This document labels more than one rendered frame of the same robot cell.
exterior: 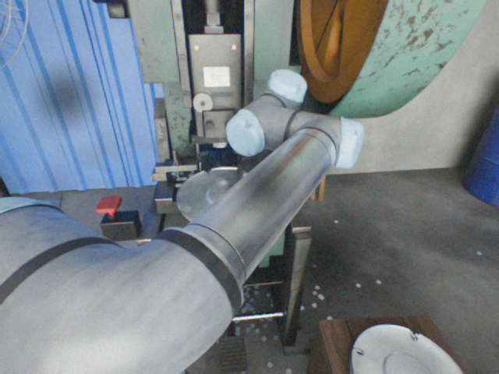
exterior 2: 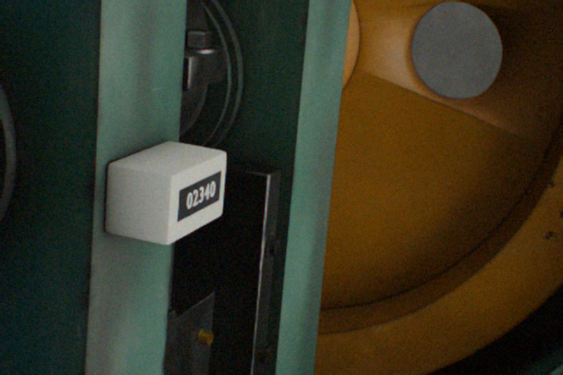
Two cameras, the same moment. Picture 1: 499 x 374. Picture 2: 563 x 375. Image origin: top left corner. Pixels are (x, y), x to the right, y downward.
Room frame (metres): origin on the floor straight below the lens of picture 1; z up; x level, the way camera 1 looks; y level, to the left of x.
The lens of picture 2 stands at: (0.42, 0.76, 1.50)
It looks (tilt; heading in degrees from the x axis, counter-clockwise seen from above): 16 degrees down; 298
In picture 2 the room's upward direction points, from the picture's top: 5 degrees clockwise
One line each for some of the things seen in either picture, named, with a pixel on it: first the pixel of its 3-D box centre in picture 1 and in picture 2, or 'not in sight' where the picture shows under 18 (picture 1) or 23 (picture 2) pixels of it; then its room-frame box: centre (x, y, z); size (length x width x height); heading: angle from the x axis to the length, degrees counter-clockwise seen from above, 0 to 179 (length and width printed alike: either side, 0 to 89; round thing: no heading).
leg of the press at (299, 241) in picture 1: (279, 203); not in sight; (1.12, -0.16, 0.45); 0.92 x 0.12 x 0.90; 7
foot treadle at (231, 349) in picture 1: (228, 301); not in sight; (0.81, 0.08, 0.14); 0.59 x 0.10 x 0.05; 7
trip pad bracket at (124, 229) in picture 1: (125, 238); not in sight; (0.68, 0.38, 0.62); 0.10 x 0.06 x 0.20; 97
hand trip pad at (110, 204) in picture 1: (111, 212); not in sight; (0.68, 0.39, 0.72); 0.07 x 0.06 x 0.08; 7
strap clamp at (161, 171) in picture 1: (173, 164); not in sight; (0.93, 0.26, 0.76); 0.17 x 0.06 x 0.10; 97
